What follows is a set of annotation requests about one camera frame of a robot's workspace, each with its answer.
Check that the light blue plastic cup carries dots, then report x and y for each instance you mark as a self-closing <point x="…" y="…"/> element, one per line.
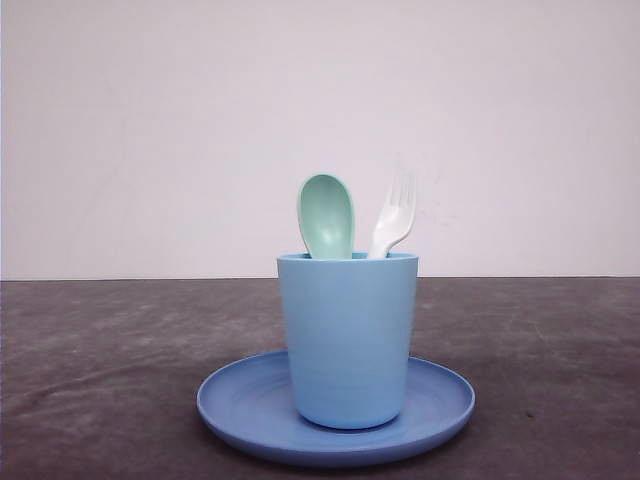
<point x="348" y="329"/>

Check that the green plastic spoon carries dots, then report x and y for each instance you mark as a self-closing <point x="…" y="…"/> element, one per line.
<point x="326" y="217"/>

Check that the white plastic fork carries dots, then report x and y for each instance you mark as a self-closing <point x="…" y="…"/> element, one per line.
<point x="397" y="215"/>

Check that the blue plastic plate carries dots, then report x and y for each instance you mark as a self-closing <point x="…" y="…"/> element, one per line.
<point x="249" y="405"/>

